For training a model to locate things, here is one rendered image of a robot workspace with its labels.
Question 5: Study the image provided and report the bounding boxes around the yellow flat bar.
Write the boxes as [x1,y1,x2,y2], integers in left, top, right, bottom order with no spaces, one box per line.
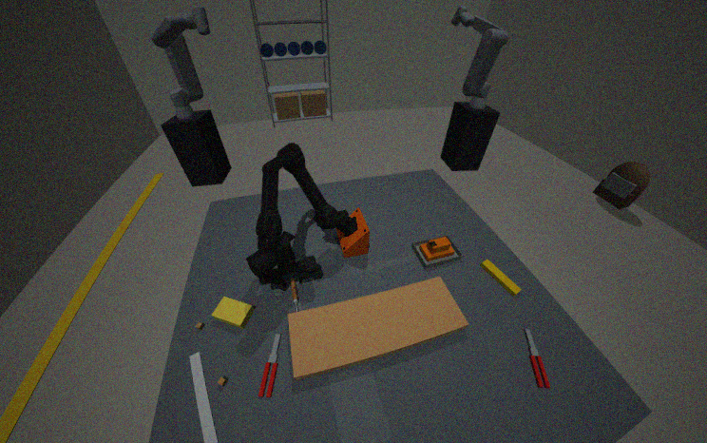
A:
[480,260,522,297]

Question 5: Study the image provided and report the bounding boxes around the yellow rectangular block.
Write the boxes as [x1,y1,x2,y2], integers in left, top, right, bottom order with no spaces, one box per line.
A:
[212,297,255,329]

